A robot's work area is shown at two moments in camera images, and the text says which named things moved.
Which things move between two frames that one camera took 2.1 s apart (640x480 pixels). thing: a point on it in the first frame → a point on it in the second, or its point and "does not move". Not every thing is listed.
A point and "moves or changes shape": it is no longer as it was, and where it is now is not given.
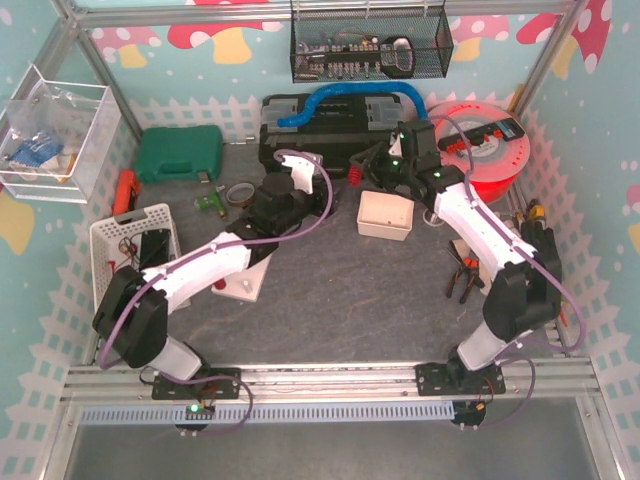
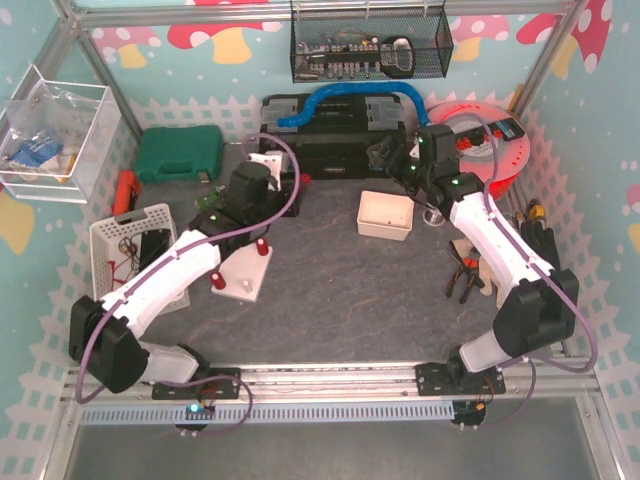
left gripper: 310,201 → 282,195
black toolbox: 335,127 does not move
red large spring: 220,284 does not move
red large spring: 354,175 moves or changes shape
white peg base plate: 246,285 does not move
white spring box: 385,216 does not move
